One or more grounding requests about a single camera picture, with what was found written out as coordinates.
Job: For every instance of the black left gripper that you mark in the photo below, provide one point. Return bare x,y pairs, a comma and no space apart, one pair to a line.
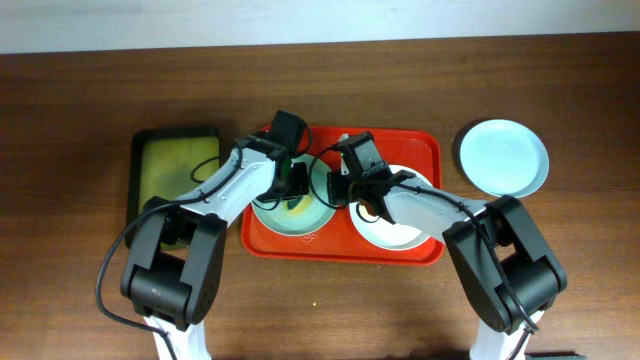
293,185

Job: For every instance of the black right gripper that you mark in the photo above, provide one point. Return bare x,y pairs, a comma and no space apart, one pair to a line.
334,188

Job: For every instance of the yellow green scrub sponge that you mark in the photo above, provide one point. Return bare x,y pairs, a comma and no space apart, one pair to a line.
299,205

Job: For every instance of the mint green plate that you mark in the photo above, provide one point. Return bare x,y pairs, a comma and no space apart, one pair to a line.
316,216

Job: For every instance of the cream white plate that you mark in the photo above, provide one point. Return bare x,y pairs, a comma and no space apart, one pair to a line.
382,234

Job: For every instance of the light blue plate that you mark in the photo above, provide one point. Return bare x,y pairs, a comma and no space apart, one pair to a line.
503,157

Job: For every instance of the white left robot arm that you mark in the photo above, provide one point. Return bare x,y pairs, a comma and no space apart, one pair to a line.
173,269

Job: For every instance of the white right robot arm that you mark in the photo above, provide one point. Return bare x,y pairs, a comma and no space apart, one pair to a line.
508,271

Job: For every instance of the red plastic tray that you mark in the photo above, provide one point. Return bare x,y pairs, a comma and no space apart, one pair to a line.
338,240

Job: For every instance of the black tray with yellow liquid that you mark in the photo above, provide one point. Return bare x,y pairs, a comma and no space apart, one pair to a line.
169,162

